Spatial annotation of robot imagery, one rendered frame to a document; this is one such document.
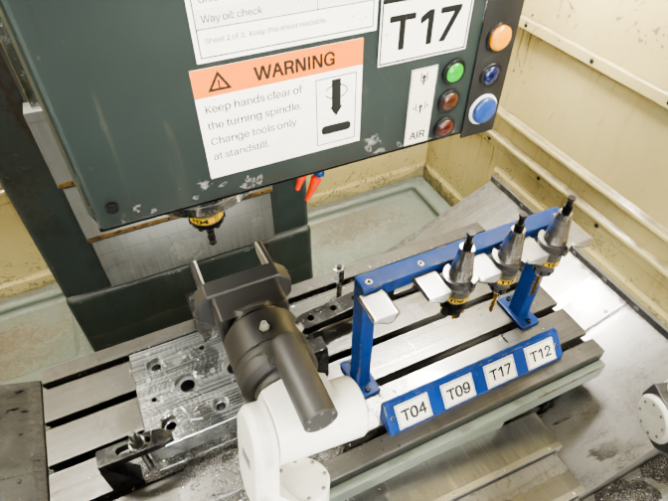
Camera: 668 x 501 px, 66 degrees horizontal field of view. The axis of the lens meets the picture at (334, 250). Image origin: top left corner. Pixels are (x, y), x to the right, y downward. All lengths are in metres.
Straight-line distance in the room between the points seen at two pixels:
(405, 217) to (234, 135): 1.60
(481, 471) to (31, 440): 1.12
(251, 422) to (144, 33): 0.34
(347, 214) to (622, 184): 1.00
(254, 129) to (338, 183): 1.53
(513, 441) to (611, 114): 0.82
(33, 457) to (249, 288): 1.05
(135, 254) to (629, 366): 1.27
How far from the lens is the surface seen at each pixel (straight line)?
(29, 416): 1.64
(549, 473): 1.39
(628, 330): 1.54
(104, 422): 1.23
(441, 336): 1.27
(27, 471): 1.56
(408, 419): 1.12
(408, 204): 2.10
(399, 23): 0.50
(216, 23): 0.44
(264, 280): 0.63
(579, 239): 1.12
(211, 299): 0.62
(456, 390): 1.15
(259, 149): 0.50
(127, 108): 0.45
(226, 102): 0.46
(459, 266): 0.93
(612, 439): 1.45
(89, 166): 0.47
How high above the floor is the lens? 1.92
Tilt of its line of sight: 45 degrees down
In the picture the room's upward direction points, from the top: straight up
